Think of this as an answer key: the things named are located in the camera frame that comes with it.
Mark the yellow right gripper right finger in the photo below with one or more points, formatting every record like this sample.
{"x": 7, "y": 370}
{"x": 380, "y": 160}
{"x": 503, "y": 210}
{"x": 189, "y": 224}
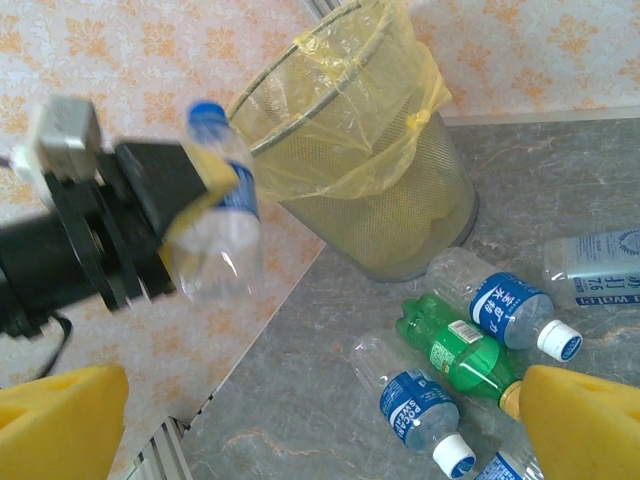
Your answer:
{"x": 590, "y": 435}

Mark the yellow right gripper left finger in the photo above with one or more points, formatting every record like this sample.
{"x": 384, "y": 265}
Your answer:
{"x": 55, "y": 430}

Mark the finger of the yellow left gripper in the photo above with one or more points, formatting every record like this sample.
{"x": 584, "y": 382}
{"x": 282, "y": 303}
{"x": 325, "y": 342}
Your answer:
{"x": 212, "y": 172}
{"x": 177, "y": 235}

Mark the clear bottle with blue cap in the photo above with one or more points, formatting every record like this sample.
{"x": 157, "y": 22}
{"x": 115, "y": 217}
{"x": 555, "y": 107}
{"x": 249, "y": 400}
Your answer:
{"x": 235, "y": 260}

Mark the green plastic bottle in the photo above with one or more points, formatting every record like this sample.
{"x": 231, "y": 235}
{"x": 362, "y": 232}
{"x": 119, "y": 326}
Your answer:
{"x": 465, "y": 360}

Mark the clear plastic water bottle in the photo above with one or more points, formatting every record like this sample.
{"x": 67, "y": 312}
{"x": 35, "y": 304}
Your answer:
{"x": 590, "y": 265}

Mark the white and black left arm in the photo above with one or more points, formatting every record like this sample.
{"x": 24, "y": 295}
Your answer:
{"x": 40, "y": 270}

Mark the yellow plastic bin liner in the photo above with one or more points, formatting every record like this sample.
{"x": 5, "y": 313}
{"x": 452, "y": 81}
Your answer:
{"x": 350, "y": 150}

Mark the Pocari Sweat plastic bottle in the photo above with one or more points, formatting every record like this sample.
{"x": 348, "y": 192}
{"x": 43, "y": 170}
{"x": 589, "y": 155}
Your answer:
{"x": 505, "y": 467}
{"x": 415, "y": 405}
{"x": 505, "y": 300}

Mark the yellow transparent plastic bucket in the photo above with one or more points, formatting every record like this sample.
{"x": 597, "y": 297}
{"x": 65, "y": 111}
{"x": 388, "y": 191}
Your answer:
{"x": 440, "y": 200}

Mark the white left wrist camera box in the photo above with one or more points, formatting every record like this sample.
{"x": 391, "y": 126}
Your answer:
{"x": 65, "y": 135}

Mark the aluminium frame rail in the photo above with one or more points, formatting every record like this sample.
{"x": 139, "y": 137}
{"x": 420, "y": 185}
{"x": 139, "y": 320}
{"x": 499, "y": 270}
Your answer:
{"x": 165, "y": 450}

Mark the aluminium frame post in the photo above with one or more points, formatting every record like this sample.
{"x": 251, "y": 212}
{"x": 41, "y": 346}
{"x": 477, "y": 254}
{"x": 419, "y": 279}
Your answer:
{"x": 325, "y": 5}

